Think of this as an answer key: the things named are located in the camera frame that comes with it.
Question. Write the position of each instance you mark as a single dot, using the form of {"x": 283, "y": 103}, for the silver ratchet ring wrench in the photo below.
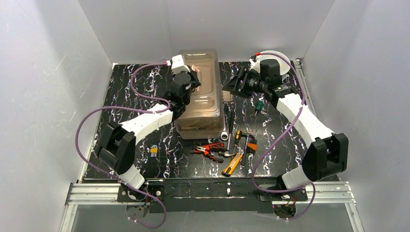
{"x": 224, "y": 135}

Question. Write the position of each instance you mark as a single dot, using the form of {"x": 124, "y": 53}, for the yellow utility knife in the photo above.
{"x": 228, "y": 171}

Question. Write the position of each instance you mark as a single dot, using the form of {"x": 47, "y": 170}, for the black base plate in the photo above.
{"x": 224, "y": 194}

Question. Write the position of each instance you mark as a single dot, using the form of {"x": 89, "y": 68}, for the black handled claw hammer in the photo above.
{"x": 226, "y": 152}

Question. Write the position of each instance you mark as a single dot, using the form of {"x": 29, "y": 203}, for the aluminium front rail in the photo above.
{"x": 338, "y": 192}

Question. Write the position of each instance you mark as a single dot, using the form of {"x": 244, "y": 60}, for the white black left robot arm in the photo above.
{"x": 117, "y": 145}

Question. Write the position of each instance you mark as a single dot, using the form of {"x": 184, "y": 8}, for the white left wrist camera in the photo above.
{"x": 178, "y": 65}

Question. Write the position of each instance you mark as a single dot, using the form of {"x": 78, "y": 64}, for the orange black hex key holder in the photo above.
{"x": 251, "y": 145}

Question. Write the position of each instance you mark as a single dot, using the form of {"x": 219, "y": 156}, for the red black utility knife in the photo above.
{"x": 215, "y": 147}

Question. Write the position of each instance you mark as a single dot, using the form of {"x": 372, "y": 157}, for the yellow hex key set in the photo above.
{"x": 153, "y": 151}

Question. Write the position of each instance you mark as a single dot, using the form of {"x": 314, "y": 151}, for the white filament spool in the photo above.
{"x": 282, "y": 59}

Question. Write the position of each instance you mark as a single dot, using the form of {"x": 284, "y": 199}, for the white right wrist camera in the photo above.
{"x": 255, "y": 63}

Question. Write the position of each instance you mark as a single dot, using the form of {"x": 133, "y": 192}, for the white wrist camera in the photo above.
{"x": 255, "y": 63}
{"x": 178, "y": 65}

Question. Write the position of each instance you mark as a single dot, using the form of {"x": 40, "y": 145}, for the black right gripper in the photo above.
{"x": 237, "y": 84}

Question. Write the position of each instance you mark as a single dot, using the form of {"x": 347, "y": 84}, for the translucent beige tool box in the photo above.
{"x": 204, "y": 117}

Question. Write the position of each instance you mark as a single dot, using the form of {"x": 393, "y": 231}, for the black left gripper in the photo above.
{"x": 195, "y": 79}

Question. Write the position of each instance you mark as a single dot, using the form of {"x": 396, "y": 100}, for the orange black needle nose pliers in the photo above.
{"x": 206, "y": 153}

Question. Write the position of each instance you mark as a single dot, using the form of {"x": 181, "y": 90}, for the small black hammer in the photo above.
{"x": 244, "y": 155}

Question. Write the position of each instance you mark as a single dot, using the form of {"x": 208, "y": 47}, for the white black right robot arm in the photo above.
{"x": 327, "y": 151}

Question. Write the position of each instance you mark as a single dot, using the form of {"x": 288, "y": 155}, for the green stubby screwdriver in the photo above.
{"x": 258, "y": 107}

